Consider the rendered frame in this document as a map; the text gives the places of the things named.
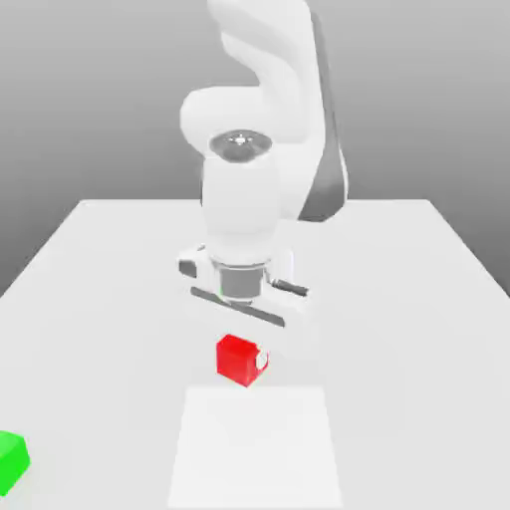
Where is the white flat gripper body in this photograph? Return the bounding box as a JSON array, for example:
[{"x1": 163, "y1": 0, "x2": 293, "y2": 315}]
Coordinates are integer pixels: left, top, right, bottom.
[{"x1": 187, "y1": 285, "x2": 317, "y2": 347}]

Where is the small red cube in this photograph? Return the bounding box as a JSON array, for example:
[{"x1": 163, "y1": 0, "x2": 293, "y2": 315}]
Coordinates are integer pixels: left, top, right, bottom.
[{"x1": 215, "y1": 333, "x2": 271, "y2": 388}]

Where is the small green cube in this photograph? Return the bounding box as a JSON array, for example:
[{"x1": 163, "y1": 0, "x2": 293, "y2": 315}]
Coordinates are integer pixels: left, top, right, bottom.
[{"x1": 0, "y1": 429, "x2": 32, "y2": 498}]

